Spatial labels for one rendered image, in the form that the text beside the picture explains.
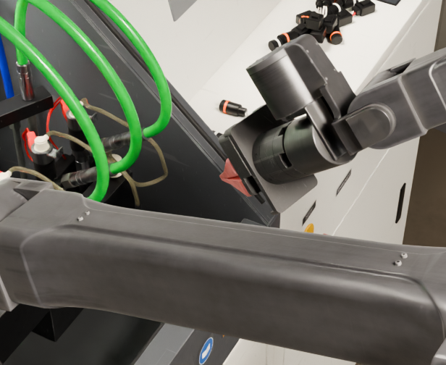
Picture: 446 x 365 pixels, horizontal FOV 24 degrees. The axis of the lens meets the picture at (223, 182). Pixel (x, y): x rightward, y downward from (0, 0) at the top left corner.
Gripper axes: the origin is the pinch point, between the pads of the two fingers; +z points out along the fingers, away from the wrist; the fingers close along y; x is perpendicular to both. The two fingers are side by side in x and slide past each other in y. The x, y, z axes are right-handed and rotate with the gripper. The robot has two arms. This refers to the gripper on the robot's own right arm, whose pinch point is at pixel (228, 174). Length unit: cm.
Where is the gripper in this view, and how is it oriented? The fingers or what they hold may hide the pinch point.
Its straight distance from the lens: 116.5
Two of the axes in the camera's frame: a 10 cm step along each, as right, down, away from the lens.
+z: -5.2, 1.8, 8.3
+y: -5.1, -8.5, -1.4
